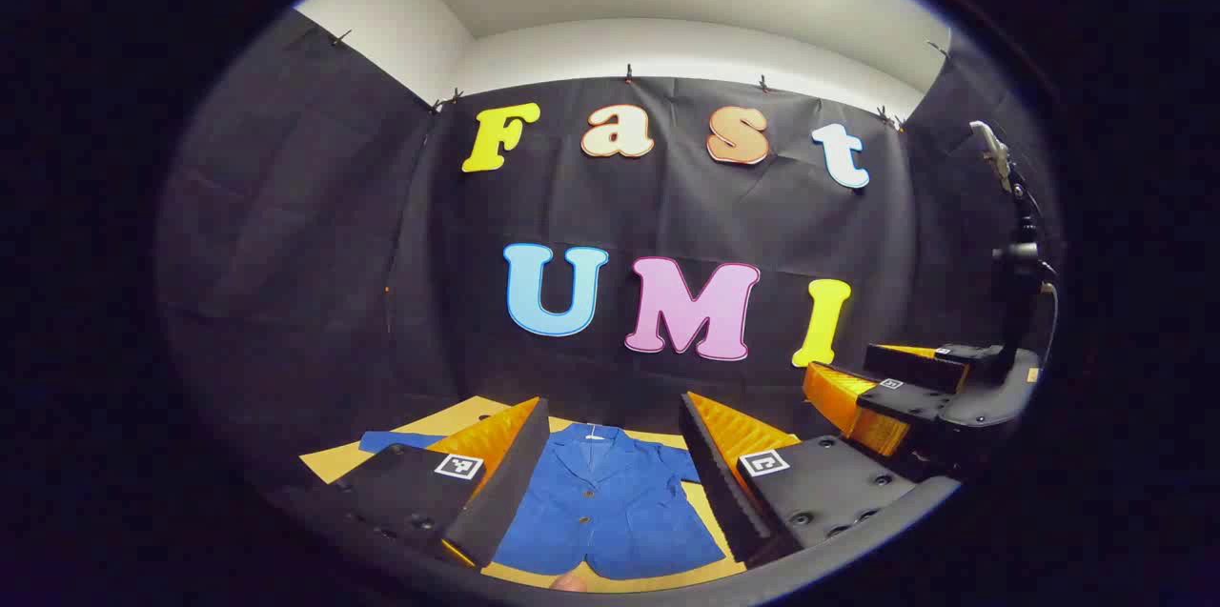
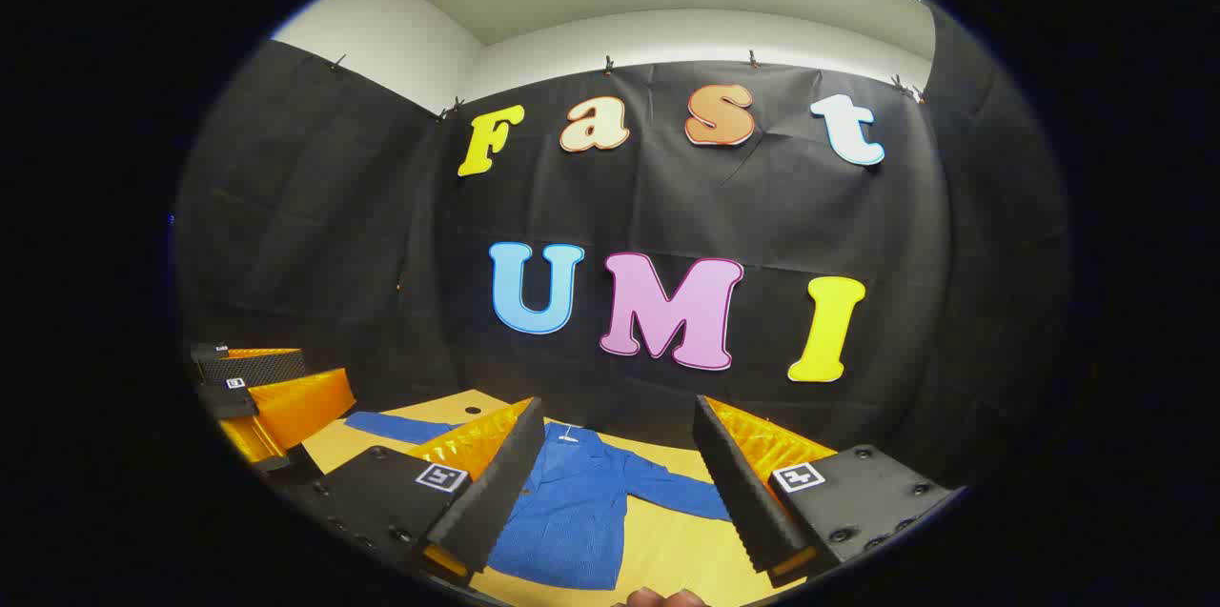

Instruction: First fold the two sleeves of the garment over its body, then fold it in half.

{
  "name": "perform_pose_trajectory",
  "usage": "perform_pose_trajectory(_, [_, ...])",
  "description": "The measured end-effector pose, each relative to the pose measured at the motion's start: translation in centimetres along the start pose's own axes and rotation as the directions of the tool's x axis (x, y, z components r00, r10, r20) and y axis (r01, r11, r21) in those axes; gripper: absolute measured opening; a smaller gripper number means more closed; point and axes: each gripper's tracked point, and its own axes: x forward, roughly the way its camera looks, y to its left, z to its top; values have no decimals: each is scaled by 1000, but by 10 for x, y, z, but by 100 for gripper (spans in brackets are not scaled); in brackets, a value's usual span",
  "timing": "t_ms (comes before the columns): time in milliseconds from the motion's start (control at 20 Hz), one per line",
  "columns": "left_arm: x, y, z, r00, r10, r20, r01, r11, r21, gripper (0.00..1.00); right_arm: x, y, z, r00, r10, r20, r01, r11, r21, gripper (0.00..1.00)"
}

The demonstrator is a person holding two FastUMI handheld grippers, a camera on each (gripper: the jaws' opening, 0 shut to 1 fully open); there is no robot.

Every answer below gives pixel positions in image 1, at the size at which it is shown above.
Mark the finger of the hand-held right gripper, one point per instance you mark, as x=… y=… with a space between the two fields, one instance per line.
x=905 y=402
x=910 y=369

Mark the black backdrop cloth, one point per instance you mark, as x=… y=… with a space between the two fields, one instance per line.
x=286 y=254

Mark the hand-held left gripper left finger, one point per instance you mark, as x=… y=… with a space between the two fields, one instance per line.
x=515 y=483

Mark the blue button-up jacket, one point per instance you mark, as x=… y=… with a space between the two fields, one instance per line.
x=610 y=512

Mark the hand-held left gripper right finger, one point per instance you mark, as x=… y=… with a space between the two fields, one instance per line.
x=720 y=493

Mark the white garment hang tag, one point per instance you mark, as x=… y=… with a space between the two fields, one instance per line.
x=596 y=435

